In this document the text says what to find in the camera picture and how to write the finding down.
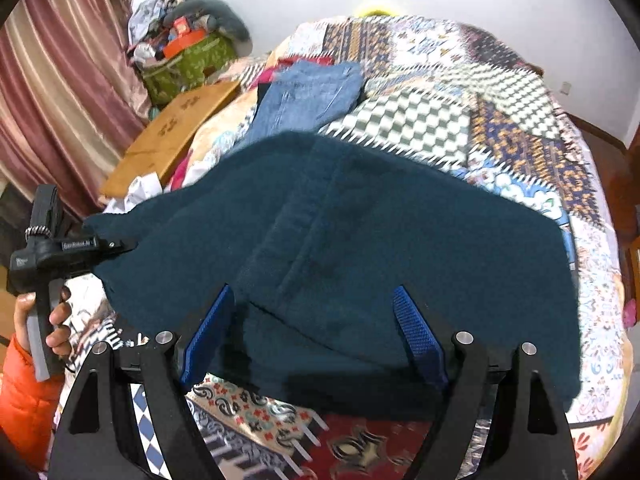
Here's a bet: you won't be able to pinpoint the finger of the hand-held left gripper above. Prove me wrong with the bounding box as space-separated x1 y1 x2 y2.
95 237 137 263

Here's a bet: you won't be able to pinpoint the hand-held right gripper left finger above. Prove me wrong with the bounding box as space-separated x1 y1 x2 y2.
47 284 236 480

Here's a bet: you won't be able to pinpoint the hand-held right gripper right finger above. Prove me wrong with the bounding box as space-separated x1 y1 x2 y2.
392 285 581 480

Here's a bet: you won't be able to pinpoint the dark teal pants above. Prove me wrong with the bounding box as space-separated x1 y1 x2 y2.
82 131 583 411

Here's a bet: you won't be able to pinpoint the person's left hand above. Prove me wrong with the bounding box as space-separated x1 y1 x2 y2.
14 285 73 361

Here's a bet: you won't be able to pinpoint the wooden lap desk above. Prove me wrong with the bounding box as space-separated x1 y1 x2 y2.
100 80 242 200

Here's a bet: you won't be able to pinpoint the striped pink curtain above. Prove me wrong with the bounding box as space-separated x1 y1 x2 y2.
0 0 151 221

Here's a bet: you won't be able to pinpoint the green patterned bag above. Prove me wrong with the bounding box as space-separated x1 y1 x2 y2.
140 32 238 107

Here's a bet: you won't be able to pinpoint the patchwork bedspread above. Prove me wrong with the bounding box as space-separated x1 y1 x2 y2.
60 15 631 480

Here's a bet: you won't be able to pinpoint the orange box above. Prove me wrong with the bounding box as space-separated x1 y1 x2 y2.
162 29 207 58

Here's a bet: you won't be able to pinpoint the red pink cloth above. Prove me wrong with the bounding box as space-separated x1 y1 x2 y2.
257 57 336 86

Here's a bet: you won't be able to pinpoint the pile of pale clothes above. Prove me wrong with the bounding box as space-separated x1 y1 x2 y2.
127 0 201 41

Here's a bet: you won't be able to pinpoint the blue jeans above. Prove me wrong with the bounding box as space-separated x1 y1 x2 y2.
235 61 365 153

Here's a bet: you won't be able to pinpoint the grey pillow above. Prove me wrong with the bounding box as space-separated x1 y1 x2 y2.
172 0 253 53

